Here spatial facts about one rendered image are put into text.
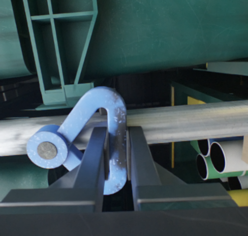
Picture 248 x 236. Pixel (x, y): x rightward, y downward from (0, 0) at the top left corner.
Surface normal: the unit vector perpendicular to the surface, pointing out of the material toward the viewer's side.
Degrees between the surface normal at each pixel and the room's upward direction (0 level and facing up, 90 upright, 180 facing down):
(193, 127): 90
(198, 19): 94
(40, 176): 98
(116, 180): 90
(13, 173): 100
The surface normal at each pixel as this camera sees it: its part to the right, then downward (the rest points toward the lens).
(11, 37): 0.14, 0.27
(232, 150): -0.04, -0.59
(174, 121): -0.01, -0.21
